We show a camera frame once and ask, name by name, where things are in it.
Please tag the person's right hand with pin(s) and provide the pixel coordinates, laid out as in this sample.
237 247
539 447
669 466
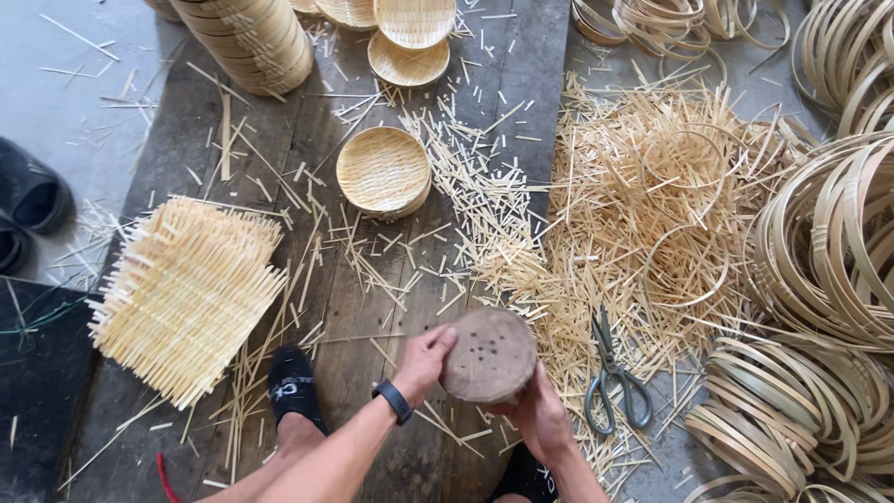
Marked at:
545 423

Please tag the person's left hand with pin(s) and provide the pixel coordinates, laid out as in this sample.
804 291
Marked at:
417 367

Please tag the round wooden block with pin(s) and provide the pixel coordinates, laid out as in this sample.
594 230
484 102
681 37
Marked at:
489 356

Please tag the black wristwatch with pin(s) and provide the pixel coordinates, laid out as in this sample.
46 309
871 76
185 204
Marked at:
393 400

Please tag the person's right black shoe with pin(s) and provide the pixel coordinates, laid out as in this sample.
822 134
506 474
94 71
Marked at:
525 480

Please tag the person's black shoe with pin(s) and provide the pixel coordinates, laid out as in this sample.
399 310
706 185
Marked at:
525 480
293 388

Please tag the grey metal scissors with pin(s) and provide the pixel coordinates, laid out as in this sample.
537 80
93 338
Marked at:
614 384

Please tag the person's left black shoe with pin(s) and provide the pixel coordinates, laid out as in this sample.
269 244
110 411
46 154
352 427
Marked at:
293 388

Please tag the person's left leg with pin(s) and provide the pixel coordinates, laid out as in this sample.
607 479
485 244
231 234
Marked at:
279 464

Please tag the small stack of woven trays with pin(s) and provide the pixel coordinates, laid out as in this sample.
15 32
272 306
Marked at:
383 171

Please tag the heap of bamboo offcuts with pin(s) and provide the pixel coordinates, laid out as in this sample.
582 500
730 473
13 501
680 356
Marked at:
621 230

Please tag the single thin bamboo hoop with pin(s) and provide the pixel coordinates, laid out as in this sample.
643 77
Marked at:
719 286
723 157

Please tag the stack of woven bamboo mats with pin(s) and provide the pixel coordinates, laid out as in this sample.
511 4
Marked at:
185 297

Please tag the heap of bamboo hoops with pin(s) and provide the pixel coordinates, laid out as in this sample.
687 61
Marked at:
789 419
831 244
670 24
848 63

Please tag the round woven bamboo tray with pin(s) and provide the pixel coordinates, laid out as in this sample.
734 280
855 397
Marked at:
408 66
415 19
346 10

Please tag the tall stack of woven trays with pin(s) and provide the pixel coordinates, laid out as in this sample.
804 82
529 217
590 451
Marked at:
251 42

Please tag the black floor mat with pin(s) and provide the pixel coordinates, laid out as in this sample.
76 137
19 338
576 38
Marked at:
38 398

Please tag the black rubber clog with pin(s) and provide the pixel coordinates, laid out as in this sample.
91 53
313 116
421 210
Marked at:
31 188
10 246

